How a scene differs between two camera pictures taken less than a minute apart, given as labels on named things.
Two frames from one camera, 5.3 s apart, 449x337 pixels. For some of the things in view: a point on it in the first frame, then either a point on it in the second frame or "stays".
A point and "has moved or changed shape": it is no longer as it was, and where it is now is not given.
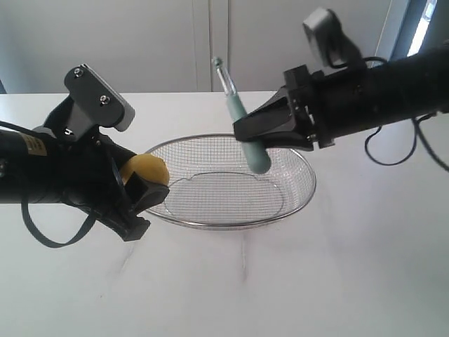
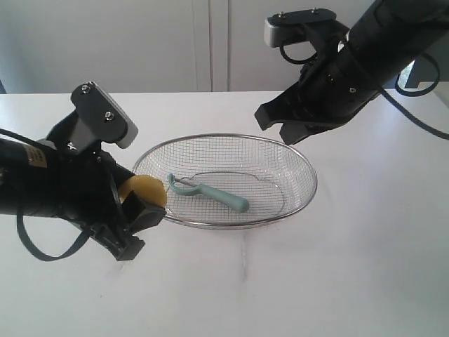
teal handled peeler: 257,155 → 182,187
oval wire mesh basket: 212,185 stays
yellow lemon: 146,165 has moved or changed shape
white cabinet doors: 170,45 stays
